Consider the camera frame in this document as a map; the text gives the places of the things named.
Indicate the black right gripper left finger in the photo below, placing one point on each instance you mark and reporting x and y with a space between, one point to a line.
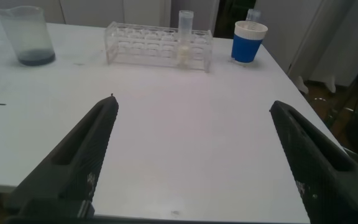
73 174

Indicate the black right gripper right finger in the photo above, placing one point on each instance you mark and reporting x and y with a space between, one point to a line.
322 174

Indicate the clear acrylic test tube rack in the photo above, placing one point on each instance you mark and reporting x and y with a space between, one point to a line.
141 46

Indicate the clear glass beaker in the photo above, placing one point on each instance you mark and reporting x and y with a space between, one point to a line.
30 34

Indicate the test tube with white pigment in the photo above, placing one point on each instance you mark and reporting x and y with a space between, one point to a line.
185 31

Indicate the white partition foot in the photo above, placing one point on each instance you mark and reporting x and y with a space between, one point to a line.
300 84

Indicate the blue and white paper cup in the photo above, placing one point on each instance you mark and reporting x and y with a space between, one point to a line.
245 46

